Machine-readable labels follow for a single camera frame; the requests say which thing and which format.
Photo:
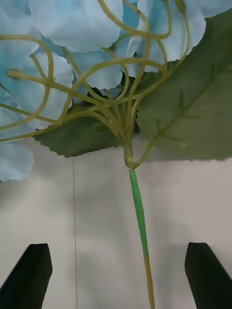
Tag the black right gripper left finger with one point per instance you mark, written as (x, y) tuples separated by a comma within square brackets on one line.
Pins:
[(29, 280)]

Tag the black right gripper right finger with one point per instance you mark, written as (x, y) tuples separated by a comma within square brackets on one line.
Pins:
[(207, 280)]

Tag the pale blue flower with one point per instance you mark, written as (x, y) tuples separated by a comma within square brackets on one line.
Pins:
[(139, 212)]

